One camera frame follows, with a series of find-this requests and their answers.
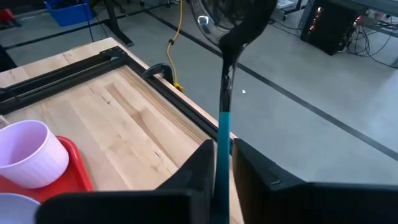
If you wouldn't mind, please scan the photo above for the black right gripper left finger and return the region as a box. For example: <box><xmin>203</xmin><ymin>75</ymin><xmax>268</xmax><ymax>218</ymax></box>
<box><xmin>35</xmin><ymin>139</ymin><xmax>215</xmax><ymax>224</ymax></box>

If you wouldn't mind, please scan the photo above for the spoon with teal handle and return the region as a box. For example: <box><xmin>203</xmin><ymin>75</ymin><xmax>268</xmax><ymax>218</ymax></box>
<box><xmin>188</xmin><ymin>0</ymin><xmax>278</xmax><ymax>224</ymax></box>

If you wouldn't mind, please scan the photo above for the red floor object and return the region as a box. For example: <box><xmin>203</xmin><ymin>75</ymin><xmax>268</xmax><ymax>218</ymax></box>
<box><xmin>0</xmin><ymin>8</ymin><xmax>16</xmax><ymax>29</ymax></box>

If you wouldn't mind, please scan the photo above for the yellow extension cable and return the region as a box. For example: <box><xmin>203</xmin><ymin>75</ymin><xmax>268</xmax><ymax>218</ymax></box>
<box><xmin>166</xmin><ymin>0</ymin><xmax>186</xmax><ymax>93</ymax></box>

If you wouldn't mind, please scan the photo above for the lavender round plate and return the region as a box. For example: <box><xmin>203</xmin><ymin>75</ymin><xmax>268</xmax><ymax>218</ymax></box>
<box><xmin>0</xmin><ymin>192</ymin><xmax>42</xmax><ymax>224</ymax></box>

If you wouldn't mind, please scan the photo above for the black metal table frame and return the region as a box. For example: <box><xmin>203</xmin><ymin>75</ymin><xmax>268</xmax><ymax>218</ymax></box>
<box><xmin>0</xmin><ymin>45</ymin><xmax>237</xmax><ymax>155</ymax></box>

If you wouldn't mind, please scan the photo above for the black computer tower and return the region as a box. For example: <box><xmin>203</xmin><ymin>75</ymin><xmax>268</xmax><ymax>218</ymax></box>
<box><xmin>300</xmin><ymin>0</ymin><xmax>358</xmax><ymax>56</ymax></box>

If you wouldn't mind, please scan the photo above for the black table leg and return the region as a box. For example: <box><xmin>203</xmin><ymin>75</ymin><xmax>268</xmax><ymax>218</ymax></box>
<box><xmin>90</xmin><ymin>0</ymin><xmax>135</xmax><ymax>47</ymax></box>

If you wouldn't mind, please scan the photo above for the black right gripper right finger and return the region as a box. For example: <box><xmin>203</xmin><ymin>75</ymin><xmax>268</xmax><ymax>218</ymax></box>
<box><xmin>232</xmin><ymin>138</ymin><xmax>398</xmax><ymax>224</ymax></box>

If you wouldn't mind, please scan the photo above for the lilac plastic mug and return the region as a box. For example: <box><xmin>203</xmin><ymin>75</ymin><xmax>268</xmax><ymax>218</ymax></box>
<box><xmin>0</xmin><ymin>119</ymin><xmax>70</xmax><ymax>190</ymax></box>

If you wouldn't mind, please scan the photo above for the blue plastic bin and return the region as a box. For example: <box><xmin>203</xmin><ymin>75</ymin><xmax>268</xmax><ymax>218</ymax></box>
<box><xmin>43</xmin><ymin>0</ymin><xmax>95</xmax><ymax>27</ymax></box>

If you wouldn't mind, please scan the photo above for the black table clamp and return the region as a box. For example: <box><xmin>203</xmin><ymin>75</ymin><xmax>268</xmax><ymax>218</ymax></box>
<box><xmin>142</xmin><ymin>62</ymin><xmax>175</xmax><ymax>85</ymax></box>

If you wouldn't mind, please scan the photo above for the red plastic tray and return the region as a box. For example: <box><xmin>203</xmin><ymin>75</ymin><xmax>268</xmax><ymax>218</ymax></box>
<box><xmin>0</xmin><ymin>135</ymin><xmax>94</xmax><ymax>203</ymax></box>

